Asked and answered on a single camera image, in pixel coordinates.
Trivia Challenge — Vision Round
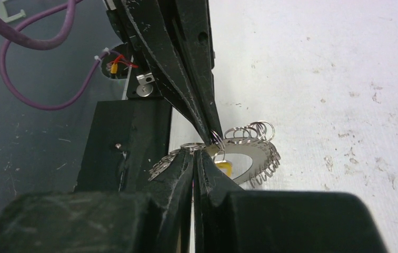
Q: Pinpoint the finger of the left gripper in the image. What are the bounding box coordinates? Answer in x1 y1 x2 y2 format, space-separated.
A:
105 1 213 144
157 1 223 140

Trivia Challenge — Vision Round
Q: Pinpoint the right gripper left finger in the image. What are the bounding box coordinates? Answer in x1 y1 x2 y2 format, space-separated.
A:
0 149 193 252

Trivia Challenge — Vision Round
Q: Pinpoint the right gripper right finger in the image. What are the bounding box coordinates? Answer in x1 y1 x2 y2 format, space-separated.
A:
193 151 387 252

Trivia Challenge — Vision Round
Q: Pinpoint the key with yellow tag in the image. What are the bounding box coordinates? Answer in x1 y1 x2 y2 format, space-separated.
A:
215 160 233 178

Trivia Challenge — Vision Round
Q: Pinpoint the metal disc with key rings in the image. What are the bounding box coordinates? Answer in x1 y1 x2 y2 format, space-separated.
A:
148 121 281 188

